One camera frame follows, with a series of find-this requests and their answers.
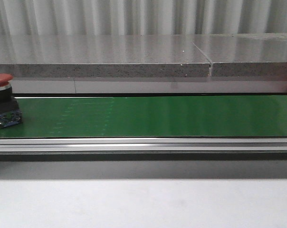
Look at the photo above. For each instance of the red mushroom push button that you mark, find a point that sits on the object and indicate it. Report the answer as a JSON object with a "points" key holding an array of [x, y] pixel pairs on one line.
{"points": [[10, 113]]}

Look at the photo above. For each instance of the grey granite slab left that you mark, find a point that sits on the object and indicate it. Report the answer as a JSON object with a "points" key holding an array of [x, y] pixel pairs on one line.
{"points": [[80, 56]]}

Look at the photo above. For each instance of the grey granite slab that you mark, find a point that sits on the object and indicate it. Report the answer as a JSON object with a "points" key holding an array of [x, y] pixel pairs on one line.
{"points": [[241, 55], [80, 56]]}

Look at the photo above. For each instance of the green conveyor belt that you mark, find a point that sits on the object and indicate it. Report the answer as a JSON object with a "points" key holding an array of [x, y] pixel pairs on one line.
{"points": [[156, 116]]}

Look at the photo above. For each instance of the grey granite slab right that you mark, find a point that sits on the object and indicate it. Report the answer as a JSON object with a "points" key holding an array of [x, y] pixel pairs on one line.
{"points": [[241, 55]]}

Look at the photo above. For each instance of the aluminium conveyor frame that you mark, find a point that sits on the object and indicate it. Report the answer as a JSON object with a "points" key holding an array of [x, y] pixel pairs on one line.
{"points": [[143, 148]]}

